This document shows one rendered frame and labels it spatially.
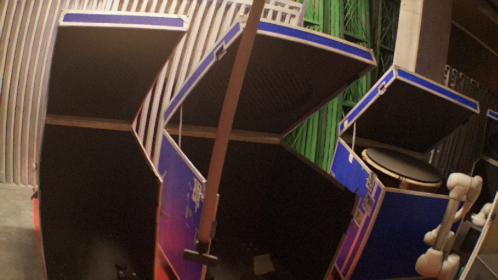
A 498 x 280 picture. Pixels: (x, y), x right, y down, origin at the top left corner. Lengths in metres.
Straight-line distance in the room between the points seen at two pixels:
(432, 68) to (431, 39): 0.34
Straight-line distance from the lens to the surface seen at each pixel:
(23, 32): 3.76
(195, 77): 2.67
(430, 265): 2.97
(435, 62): 4.74
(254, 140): 3.39
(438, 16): 4.75
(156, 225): 2.37
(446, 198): 3.44
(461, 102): 3.59
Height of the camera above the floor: 1.79
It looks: 15 degrees down
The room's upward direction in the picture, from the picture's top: 14 degrees clockwise
